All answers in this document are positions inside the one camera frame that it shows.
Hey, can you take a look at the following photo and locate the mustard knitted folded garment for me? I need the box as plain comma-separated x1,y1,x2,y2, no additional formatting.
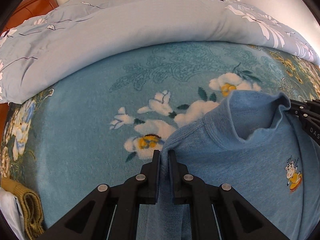
1,177,44,239

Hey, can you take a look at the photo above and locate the teal floral bed blanket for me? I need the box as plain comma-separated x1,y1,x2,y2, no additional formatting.
1,42,319,227

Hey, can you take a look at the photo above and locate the white folded garment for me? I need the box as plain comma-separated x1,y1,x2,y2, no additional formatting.
0,187,25,239

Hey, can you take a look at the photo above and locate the grey-blue floral duvet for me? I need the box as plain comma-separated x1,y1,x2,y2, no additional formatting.
1,0,319,103

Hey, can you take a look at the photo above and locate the orange wooden headboard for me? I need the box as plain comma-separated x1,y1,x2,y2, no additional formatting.
1,0,58,32

